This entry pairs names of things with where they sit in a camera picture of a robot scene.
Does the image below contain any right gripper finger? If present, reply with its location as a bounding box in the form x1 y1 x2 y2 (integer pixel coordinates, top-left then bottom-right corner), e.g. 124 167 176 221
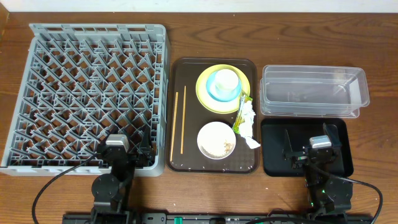
323 123 341 148
282 129 293 160

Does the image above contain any white tissue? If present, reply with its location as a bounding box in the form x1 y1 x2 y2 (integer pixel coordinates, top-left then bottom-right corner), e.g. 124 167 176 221
239 101 260 149

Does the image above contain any green snack wrapper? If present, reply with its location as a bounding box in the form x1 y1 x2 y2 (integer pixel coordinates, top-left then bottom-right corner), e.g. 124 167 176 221
232 93 252 134

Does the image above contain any white bowl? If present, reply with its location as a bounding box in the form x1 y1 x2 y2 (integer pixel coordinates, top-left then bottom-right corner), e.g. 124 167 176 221
197 121 236 160

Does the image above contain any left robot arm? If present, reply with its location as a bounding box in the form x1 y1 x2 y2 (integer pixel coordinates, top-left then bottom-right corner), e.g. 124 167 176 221
86 128 155 224

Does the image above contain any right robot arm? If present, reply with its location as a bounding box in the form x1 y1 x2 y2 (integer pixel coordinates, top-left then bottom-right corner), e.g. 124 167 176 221
283 124 353 220

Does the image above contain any black waste tray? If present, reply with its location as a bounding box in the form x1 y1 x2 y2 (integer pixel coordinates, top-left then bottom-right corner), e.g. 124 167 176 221
261 118 354 177

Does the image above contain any dark brown serving tray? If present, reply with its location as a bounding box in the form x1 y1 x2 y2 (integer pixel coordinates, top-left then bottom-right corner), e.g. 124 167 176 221
166 58 259 174

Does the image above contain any clear plastic container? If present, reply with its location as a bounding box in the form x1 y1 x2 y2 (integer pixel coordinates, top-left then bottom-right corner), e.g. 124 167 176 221
259 65 370 118

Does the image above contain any grey dish rack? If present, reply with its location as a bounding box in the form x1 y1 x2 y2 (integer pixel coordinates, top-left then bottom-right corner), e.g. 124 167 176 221
1 24 170 177

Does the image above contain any yellow-green plate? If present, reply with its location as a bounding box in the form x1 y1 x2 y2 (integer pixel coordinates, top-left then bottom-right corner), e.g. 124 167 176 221
195 64 250 114

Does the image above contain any light blue saucer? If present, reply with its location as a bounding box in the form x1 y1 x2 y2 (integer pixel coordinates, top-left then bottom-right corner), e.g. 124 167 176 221
206 71 242 102

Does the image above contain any pale green cup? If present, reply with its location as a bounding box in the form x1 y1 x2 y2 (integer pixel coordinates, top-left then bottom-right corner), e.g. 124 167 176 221
215 69 239 91

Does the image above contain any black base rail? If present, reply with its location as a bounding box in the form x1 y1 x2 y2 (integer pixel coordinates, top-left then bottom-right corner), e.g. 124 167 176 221
62 211 374 224

